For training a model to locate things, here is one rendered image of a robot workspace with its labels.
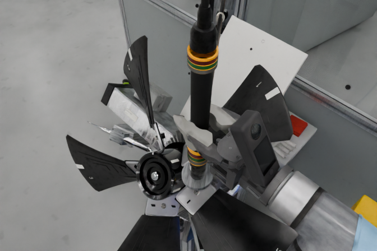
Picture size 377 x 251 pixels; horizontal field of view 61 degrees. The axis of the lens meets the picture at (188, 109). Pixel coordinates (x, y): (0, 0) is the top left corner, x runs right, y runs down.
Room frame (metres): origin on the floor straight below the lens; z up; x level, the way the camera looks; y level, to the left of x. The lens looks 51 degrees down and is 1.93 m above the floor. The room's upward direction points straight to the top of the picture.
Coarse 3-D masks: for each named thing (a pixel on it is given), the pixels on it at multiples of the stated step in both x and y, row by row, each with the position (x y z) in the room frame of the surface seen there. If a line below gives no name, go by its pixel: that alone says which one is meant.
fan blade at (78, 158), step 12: (72, 144) 0.53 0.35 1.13; (84, 144) 0.51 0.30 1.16; (72, 156) 0.52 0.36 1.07; (84, 156) 0.50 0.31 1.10; (96, 156) 0.48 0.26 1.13; (108, 156) 0.46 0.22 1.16; (84, 168) 0.49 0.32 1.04; (96, 168) 0.47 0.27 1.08; (108, 168) 0.46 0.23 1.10; (120, 168) 0.44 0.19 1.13; (96, 180) 0.47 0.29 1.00; (108, 180) 0.46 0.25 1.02; (120, 180) 0.45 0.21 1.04; (132, 180) 0.44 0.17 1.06
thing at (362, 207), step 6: (360, 198) 0.39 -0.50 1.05; (366, 198) 0.38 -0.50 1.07; (354, 204) 0.39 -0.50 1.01; (360, 204) 0.36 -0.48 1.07; (366, 204) 0.36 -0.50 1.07; (372, 204) 0.36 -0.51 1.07; (354, 210) 0.35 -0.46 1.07; (360, 210) 0.34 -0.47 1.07; (366, 210) 0.34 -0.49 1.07; (372, 210) 0.34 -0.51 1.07; (366, 216) 0.33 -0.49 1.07; (372, 216) 0.33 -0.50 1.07; (372, 222) 0.31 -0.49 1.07
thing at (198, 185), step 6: (186, 168) 0.35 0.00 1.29; (186, 174) 0.34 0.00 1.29; (210, 174) 0.34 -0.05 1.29; (186, 180) 0.32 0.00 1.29; (192, 180) 0.32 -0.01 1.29; (198, 180) 0.32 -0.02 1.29; (204, 180) 0.32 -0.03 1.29; (210, 180) 0.32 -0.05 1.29; (186, 186) 0.32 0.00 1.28; (192, 186) 0.31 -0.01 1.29; (198, 186) 0.31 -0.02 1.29; (204, 186) 0.31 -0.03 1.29
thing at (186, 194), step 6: (210, 186) 0.36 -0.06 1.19; (180, 192) 0.34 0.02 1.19; (186, 192) 0.34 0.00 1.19; (192, 192) 0.34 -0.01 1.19; (204, 192) 0.34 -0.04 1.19; (210, 192) 0.35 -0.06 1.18; (180, 198) 0.33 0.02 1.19; (186, 198) 0.33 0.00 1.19; (192, 198) 0.33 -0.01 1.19; (198, 198) 0.33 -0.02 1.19; (204, 198) 0.33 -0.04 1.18; (186, 204) 0.31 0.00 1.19; (192, 204) 0.31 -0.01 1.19; (198, 204) 0.31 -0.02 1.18; (192, 210) 0.30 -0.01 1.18
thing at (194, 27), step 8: (200, 8) 0.34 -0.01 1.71; (208, 8) 0.33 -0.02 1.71; (200, 16) 0.33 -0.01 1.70; (208, 16) 0.33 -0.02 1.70; (200, 24) 0.33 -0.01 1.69; (208, 24) 0.33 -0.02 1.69; (192, 32) 0.33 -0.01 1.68; (200, 32) 0.33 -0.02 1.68; (208, 32) 0.33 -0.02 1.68; (216, 32) 0.33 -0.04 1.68; (192, 40) 0.33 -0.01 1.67; (200, 40) 0.32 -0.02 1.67; (208, 40) 0.32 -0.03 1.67; (216, 40) 0.33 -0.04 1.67; (192, 48) 0.33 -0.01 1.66; (200, 48) 0.32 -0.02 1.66; (208, 48) 0.32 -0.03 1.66; (192, 168) 0.33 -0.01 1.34; (200, 168) 0.32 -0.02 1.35; (192, 176) 0.33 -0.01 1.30; (200, 176) 0.33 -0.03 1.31
